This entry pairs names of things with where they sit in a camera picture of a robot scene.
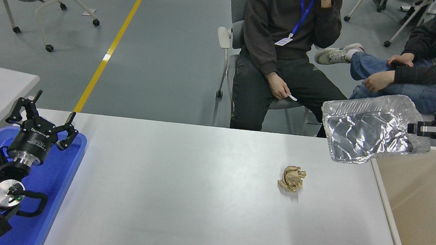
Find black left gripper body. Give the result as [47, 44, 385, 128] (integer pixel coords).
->
[7, 119, 60, 163]

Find foil tray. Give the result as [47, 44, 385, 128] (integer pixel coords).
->
[317, 89, 435, 170]

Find person's right hand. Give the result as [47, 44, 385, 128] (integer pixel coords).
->
[387, 51, 415, 69]
[265, 71, 293, 101]

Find seated person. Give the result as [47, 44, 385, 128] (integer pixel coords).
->
[310, 0, 436, 121]
[228, 0, 356, 140]

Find blue plastic tray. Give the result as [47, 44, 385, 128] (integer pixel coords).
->
[0, 124, 88, 245]

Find large pale bin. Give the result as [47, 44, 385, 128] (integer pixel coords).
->
[363, 142, 436, 245]

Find white-legged rolling chair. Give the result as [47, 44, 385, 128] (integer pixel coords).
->
[341, 0, 436, 51]

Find crumpled tan paper ball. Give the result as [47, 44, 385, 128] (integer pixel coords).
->
[277, 165, 307, 194]

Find grey chair with white armrest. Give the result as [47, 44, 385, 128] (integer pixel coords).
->
[210, 0, 329, 137]

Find blue lanyard with badge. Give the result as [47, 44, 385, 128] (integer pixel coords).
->
[274, 0, 318, 49]

